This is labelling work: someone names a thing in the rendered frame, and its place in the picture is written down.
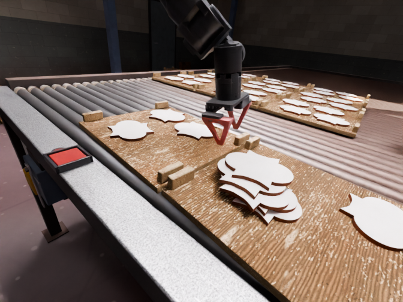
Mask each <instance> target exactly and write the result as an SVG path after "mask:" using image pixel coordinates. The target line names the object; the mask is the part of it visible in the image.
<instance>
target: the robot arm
mask: <svg viewBox="0 0 403 302"><path fill-rule="evenodd" d="M160 1H161V3H162V5H163V6H164V8H165V9H166V11H167V13H168V15H169V17H170V18H171V19H172V21H174V23H175V24H176V25H177V26H178V28H177V30H178V31H179V33H180V34H181V35H182V36H183V37H184V40H183V43H184V45H185V47H186V48H187V49H188V50H189V51H190V52H191V54H192V55H197V56H198V58H199V59H200V60H202V59H204V58H205V57H206V56H207V55H208V54H209V53H211V52H213V51H214V64H215V93H216V94H215V97H213V98H212V99H210V100H208V101H207V102H206V105H205V109H206V111H205V112H204V113H202V114H201V118H202V121H203V122H204V124H205V125H206V126H207V128H208V129H209V130H210V132H211V133H212V135H213V137H214V139H215V141H216V143H217V144H219V145H223V144H224V142H225V139H226V137H227V134H228V132H229V129H230V127H231V125H232V127H233V129H239V127H240V124H241V123H242V121H243V119H244V117H245V115H246V113H247V111H248V109H249V107H250V105H251V101H252V99H251V98H249V93H248V92H241V80H242V72H241V71H242V61H243V60H244V58H245V48H244V46H243V45H242V44H241V43H240V42H238V41H233V40H232V39H231V38H230V36H229V32H230V31H231V30H232V27H231V26H230V25H229V24H228V22H227V21H226V19H225V18H224V17H223V16H222V14H221V13H220V12H219V11H218V9H217V8H216V7H215V6H214V5H213V4H211V5H210V4H209V3H208V2H207V0H160ZM198 8H199V10H198ZM197 10H198V12H197V13H196V14H195V16H194V17H193V18H192V16H193V15H194V13H195V12H196V11H197ZM190 18H192V19H191V21H190V22H189V20H190ZM223 107H224V110H225V111H227V112H228V115H229V117H224V114H222V113H216V112H217V111H218V110H220V109H221V108H223ZM234 108H235V109H243V111H242V113H241V115H240V118H239V120H238V122H237V123H236V122H235V119H234V114H233V110H234ZM213 123H220V124H221V125H222V126H223V127H224V128H223V131H222V136H221V139H219V137H218V134H217V133H216V130H215V128H214V125H213Z"/></svg>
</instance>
